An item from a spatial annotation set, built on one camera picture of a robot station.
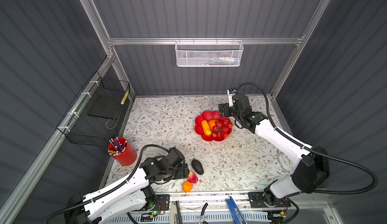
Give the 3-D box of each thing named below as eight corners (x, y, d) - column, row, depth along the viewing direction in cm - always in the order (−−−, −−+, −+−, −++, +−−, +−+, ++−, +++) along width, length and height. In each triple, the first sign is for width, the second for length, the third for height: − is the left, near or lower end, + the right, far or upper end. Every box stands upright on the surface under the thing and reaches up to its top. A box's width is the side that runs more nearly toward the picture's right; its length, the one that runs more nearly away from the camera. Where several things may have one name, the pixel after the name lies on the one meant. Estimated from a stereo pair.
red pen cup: (116, 167, 87) (102, 155, 74) (122, 150, 94) (110, 137, 81) (134, 167, 87) (123, 155, 74) (138, 150, 94) (129, 137, 81)
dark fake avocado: (198, 176, 83) (199, 174, 80) (190, 164, 88) (190, 161, 85) (205, 172, 85) (205, 169, 82) (196, 160, 89) (196, 157, 86)
